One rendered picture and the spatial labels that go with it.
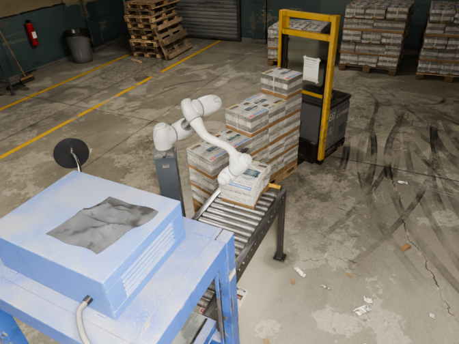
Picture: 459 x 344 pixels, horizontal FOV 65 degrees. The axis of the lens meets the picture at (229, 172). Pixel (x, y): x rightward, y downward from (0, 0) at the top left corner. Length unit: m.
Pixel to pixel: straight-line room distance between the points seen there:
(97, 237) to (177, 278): 0.34
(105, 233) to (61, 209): 0.28
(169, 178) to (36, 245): 2.07
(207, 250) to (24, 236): 0.69
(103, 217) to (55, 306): 0.35
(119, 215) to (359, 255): 2.75
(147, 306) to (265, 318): 1.90
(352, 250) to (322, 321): 0.87
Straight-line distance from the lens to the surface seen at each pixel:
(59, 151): 1.98
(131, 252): 1.31
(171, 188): 3.45
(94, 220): 1.45
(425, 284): 3.73
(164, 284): 1.46
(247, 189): 2.73
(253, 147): 3.89
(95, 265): 1.31
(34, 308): 1.56
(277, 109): 4.03
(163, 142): 3.21
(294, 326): 3.18
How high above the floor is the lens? 2.65
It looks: 34 degrees down
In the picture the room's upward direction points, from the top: 3 degrees counter-clockwise
